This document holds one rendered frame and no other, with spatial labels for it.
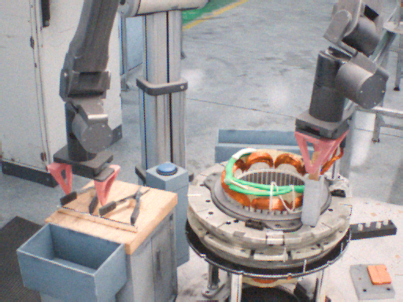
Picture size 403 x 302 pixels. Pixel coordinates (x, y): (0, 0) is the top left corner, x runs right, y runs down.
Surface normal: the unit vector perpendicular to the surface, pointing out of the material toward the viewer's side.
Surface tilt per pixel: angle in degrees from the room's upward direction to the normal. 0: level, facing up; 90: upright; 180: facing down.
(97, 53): 114
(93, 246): 90
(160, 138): 90
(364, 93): 94
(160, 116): 90
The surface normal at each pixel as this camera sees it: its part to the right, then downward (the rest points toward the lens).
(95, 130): 0.46, 0.45
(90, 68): 0.38, 0.73
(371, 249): 0.00, -0.90
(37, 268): -0.39, 0.40
